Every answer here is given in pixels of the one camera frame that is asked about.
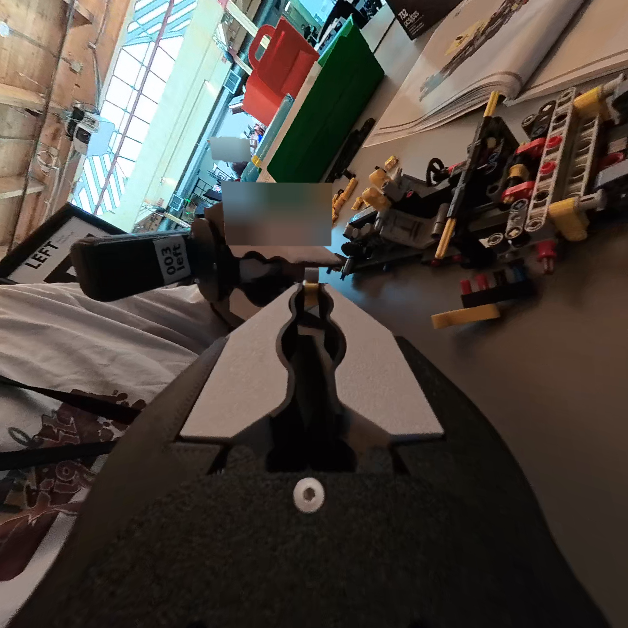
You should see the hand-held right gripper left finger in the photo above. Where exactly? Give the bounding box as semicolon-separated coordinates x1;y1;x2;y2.
180;284;302;441

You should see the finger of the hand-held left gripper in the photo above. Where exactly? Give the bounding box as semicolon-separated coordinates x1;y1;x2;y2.
213;289;275;334
231;244;345;281

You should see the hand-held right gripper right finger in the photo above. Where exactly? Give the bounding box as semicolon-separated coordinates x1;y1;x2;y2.
319;285;445;448

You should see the black lego beam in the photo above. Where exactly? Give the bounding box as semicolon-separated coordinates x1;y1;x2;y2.
460;269;536;309

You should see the lego car model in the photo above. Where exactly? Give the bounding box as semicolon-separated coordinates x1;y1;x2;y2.
339;74;628;281

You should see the pile of yellow lego parts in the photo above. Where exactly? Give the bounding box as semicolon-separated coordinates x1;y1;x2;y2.
331;179;359;221

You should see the lego set box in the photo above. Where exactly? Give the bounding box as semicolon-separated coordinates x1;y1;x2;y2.
395;0;467;40

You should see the lego instruction booklet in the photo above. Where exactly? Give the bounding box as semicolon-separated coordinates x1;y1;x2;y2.
363;0;628;148

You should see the black and white sign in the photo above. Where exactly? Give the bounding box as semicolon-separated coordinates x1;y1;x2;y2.
0;203;128;285

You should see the teal rolled mat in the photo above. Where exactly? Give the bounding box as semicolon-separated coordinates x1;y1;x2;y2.
243;93;295;182

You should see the green plastic bin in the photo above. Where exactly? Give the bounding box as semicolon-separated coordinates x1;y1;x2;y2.
255;22;386;184

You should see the red plastic container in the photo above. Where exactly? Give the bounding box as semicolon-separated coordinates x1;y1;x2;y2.
243;17;320;121

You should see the black lanyard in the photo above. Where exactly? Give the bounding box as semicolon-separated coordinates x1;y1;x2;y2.
0;375;144;473

